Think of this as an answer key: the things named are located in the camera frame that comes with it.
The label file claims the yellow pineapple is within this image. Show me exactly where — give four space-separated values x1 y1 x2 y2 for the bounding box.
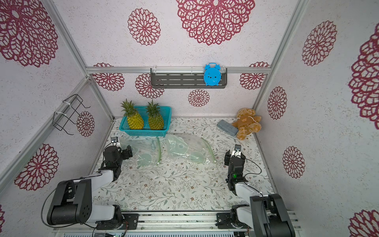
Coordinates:
121 99 144 130

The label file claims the greenish pineapple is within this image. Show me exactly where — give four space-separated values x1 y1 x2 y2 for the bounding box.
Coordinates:
146 100 164 130

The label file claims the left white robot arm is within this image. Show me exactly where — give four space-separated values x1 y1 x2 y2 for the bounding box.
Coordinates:
40 144 133 230

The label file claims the blue alarm clock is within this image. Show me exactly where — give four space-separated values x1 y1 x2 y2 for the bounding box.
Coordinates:
203 63 222 86

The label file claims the grey sponge block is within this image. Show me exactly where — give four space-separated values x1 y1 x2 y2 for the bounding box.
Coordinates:
217 119 238 136

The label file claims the brown teddy bear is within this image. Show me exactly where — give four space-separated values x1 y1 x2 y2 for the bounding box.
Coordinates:
232 108 262 140

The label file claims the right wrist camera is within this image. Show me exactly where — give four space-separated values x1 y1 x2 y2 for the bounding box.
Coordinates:
232 144 242 158

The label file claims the zip-top bag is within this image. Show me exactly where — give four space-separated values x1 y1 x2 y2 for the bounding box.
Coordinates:
165 134 215 164
120 137 161 166

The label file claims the grey wall shelf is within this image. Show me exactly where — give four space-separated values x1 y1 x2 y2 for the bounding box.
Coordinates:
150 68 228 89

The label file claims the metal base rail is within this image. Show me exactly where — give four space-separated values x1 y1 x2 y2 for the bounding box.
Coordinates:
51 210 303 237

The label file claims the teal plastic basket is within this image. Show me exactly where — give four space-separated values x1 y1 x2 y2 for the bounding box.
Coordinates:
119 106 172 137

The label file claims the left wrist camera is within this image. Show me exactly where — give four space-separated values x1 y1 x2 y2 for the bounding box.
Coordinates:
111 137 121 147

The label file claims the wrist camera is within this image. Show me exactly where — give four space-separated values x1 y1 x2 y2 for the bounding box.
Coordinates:
232 144 242 158
111 137 121 147

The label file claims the black wire rack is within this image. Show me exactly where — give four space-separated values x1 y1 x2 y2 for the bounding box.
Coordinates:
52 93 90 136

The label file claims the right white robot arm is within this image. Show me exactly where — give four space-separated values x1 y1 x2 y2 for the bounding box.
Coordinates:
216 145 296 237

